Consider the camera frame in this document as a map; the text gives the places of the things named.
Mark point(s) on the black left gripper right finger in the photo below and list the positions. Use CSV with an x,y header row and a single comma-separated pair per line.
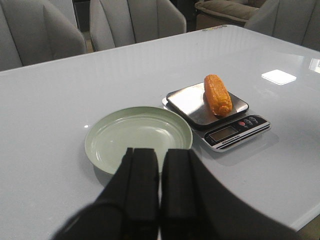
x,y
196,206

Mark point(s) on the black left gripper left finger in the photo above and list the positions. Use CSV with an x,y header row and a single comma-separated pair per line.
x,y
127,208

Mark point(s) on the orange corn cob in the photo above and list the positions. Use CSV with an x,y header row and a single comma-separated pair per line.
x,y
217,95

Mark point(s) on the light green plate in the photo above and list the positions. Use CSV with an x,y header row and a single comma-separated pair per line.
x,y
135,127

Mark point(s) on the silver digital kitchen scale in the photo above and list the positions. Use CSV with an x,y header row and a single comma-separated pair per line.
x,y
220,133

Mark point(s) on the right grey armchair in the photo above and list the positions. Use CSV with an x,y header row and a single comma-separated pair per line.
x,y
117,23

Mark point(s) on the grey armchair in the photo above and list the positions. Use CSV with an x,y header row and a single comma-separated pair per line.
x,y
117,23
294,21
36,31

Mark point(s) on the brown cushion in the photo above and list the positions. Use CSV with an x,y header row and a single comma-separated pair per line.
x,y
212,13

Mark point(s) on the left grey armchair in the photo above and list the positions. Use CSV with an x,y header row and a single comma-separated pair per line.
x,y
36,31

